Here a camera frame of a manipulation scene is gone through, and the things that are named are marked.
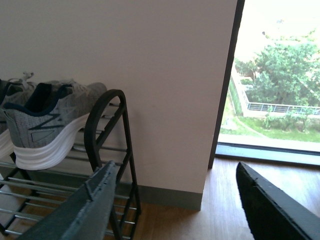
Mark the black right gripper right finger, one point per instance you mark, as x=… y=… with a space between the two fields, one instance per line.
x=271 y=213

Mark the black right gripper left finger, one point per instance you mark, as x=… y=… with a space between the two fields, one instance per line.
x=84 y=215

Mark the black metal shoe rack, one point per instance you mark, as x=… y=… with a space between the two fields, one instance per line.
x=26 y=197

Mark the right glass window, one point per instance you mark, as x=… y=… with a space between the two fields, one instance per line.
x=269 y=107

